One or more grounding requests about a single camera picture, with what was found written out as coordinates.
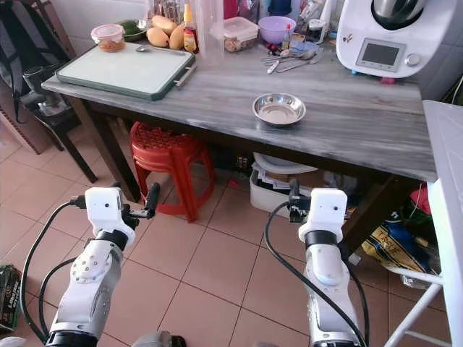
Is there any white storage box with papers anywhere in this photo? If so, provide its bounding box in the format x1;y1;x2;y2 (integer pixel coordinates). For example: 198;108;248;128
249;151;306;219

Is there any red plastic stool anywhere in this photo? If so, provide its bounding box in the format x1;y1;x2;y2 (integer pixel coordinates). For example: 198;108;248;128
129;121;216;223

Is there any steel bowl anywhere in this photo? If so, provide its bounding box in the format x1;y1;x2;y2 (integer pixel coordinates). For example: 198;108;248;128
252;93;307;128

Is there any grey top dark wood table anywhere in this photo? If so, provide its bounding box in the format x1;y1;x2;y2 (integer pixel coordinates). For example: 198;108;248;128
41;33;439;254

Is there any blue and yellow bag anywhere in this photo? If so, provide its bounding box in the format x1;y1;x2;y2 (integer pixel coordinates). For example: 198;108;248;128
360;219;433;281

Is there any red bag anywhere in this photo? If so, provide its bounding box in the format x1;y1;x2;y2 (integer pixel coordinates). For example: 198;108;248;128
408;183;433;215

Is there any long steel spoon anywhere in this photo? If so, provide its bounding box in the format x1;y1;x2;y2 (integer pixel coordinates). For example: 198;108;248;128
275;53;324;74

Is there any grey robot foot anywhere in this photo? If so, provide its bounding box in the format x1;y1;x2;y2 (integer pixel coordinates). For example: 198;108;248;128
131;330;190;347

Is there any black chair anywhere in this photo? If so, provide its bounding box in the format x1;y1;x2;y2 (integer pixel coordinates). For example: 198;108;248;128
20;65;99;183

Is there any white green-rimmed cutting board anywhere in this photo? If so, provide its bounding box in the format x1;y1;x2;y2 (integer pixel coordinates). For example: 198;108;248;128
55;43;198;101

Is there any steel fork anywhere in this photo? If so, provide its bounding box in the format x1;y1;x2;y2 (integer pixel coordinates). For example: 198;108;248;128
263;53;306;67

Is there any white flat panel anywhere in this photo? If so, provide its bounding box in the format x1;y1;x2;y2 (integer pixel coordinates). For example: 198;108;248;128
422;100;463;347

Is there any green printed carton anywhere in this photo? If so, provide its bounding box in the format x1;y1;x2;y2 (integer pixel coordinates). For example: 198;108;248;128
0;264;23;334

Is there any purple plastic bowl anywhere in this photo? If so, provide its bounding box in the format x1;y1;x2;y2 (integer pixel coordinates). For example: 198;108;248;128
258;16;298;46

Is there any clear-lidded snack container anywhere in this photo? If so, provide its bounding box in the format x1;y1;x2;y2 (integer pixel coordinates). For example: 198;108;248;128
223;17;260;53

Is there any yellow-capped sauce bottle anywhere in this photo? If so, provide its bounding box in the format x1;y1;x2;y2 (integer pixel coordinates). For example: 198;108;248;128
182;4;200;54

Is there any pink-lidded food container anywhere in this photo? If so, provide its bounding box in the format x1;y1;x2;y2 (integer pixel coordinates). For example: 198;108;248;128
91;24;127;53

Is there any green bowl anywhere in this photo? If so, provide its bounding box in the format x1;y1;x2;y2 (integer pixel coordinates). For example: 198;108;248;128
119;20;150;43

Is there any tall clear plastic jug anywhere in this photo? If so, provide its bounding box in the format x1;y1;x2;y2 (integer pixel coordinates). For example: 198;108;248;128
197;0;226;67

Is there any white kitchen cooking machine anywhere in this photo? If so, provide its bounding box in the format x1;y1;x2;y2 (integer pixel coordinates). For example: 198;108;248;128
336;0;463;80

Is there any black backpack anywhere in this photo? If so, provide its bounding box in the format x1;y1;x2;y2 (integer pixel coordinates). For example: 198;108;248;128
0;0;67;95

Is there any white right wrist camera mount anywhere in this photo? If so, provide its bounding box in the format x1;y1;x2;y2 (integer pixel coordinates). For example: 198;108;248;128
297;188;349;236

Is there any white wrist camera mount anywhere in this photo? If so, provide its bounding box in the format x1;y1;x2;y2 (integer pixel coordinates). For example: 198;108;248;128
84;187;136;239
297;188;349;236

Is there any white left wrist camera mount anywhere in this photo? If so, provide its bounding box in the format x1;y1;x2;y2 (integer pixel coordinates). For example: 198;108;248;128
84;187;136;239

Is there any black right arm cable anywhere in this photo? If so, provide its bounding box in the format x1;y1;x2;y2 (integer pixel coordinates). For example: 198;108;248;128
263;202;370;347

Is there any long black left arm cable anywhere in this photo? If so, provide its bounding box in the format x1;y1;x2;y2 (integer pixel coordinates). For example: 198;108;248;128
20;197;88;345

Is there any short black left arm cable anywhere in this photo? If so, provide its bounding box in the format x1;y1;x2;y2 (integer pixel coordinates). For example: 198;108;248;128
36;255;80;342

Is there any white tube rack frame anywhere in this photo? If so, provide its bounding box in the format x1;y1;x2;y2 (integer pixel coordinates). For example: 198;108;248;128
382;264;447;347

